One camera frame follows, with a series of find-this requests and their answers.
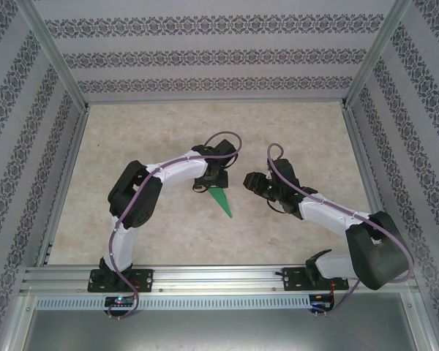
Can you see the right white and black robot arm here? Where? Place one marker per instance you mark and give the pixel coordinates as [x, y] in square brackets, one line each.
[329, 219]

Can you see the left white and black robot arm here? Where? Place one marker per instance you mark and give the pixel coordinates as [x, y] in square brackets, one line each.
[123, 248]

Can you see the grey metal sheet panel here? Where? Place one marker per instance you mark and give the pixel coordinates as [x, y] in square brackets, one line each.
[219, 329]

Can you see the aluminium side rail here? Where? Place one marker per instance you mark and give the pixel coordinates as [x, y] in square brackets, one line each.
[367, 183]
[66, 183]

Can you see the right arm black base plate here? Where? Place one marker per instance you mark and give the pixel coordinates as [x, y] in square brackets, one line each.
[296, 279]

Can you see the aluminium mounting rail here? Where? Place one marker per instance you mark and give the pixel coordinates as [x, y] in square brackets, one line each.
[219, 278]

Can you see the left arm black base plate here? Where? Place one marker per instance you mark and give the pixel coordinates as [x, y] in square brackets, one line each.
[146, 281]

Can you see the short aluminium frame post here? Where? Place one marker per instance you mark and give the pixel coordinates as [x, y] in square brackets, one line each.
[422, 321]
[16, 321]

